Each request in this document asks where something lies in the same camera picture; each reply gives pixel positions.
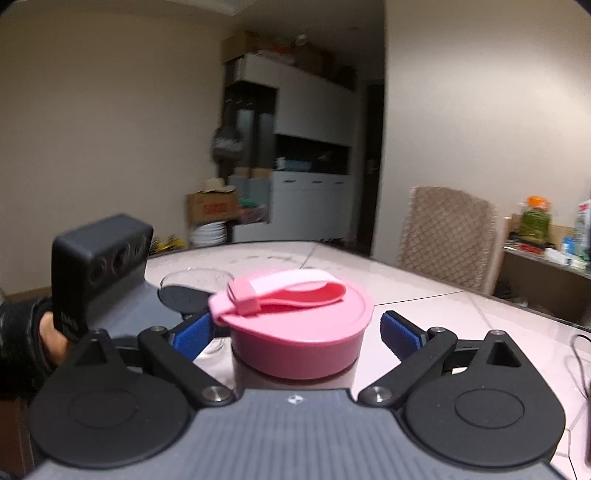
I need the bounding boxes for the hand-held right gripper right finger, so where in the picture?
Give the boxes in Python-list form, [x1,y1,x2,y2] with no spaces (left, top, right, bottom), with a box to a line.
[358,310,533,408]

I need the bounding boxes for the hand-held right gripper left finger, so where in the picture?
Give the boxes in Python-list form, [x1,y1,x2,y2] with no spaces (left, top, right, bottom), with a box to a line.
[64,314,235,408]

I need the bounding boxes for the clear glass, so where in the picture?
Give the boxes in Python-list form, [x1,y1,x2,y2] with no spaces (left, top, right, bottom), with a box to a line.
[159,266,236,356]

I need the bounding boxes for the pink bottle cap with strap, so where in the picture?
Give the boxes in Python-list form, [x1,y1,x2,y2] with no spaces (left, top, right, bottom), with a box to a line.
[208,268,375,380]

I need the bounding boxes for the person's left forearm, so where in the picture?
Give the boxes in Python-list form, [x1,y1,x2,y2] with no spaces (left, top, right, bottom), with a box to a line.
[0,295,54,408]

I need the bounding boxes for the person's left hand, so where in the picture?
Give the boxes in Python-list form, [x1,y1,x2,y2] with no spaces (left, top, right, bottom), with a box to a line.
[39,311,77,366]

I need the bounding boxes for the woven beige chair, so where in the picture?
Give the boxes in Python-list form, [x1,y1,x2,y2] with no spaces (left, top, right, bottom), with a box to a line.
[396,185,500,296]

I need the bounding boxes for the stack of white plates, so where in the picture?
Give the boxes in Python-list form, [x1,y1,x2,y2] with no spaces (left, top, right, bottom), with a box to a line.
[189,221,228,248]

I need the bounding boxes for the cardboard box with red print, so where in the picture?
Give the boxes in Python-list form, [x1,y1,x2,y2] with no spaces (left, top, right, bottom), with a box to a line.
[185,189,242,227]

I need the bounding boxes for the dark wooden sideboard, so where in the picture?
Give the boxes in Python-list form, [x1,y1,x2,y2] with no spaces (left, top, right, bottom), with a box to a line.
[493,214,591,329]

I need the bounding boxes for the straw hat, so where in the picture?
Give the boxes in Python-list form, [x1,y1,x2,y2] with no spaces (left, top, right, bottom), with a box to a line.
[201,177,236,195]

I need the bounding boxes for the dark wooden door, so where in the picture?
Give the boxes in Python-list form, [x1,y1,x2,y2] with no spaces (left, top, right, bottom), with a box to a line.
[359,78,387,257]

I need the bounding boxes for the green jar with orange lid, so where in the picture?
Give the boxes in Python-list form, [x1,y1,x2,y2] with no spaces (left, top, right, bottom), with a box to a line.
[519,196,554,246]

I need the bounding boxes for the hanging mesh bag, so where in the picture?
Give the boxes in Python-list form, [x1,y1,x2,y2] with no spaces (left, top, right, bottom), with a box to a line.
[212,121,246,163]

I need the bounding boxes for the white and black cabinet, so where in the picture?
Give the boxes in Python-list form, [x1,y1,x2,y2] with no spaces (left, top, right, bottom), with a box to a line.
[216,51,361,246]

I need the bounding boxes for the white carton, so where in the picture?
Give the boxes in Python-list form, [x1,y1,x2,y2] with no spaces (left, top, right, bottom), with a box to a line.
[574,200,591,260]

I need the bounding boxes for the cardboard boxes on cabinet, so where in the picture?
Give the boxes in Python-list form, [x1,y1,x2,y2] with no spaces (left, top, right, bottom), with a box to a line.
[221,31,356,89]

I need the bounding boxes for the black cable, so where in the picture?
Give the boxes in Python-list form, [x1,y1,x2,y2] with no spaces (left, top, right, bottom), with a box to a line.
[570,331,591,403]

